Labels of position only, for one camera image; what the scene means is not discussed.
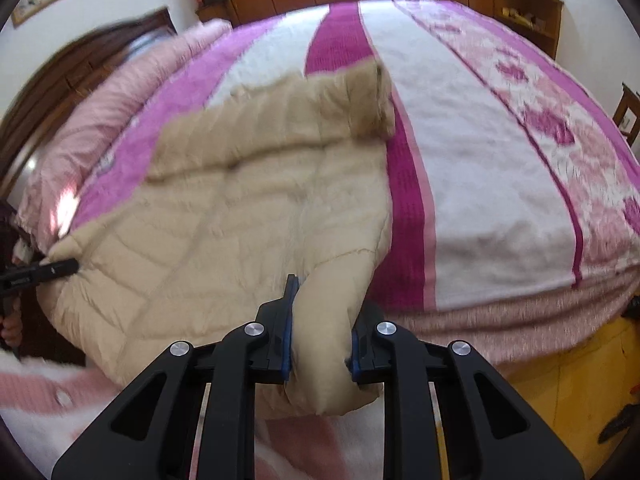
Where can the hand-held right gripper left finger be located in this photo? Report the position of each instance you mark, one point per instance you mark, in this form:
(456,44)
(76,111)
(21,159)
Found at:
(277,340)

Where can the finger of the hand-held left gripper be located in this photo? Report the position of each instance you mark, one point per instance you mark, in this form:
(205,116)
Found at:
(57,267)

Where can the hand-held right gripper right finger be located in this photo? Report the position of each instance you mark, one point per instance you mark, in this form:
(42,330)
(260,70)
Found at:
(367,345)

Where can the beige puffer jacket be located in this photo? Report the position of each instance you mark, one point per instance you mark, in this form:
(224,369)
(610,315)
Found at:
(225,210)

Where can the person's left hand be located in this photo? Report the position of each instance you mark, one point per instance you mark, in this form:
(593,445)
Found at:
(11,327)

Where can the pink white fleece pajamas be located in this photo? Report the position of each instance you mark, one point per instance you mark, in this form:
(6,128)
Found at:
(30,385)

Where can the rolled pink quilt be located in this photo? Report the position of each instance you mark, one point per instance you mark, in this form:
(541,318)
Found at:
(115,95)

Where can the dark wooden headboard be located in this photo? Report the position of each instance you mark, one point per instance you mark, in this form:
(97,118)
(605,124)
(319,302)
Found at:
(50,85)

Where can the floral pink bed blanket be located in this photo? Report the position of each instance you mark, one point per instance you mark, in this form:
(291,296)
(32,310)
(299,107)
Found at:
(475,160)

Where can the dark object on floor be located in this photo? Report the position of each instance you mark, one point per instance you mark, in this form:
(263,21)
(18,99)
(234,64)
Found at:
(617,422)

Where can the wooden chair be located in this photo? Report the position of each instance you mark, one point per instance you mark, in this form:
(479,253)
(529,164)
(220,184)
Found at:
(630,115)

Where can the small items on shelf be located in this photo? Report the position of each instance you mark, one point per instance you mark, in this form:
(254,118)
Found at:
(522,16)

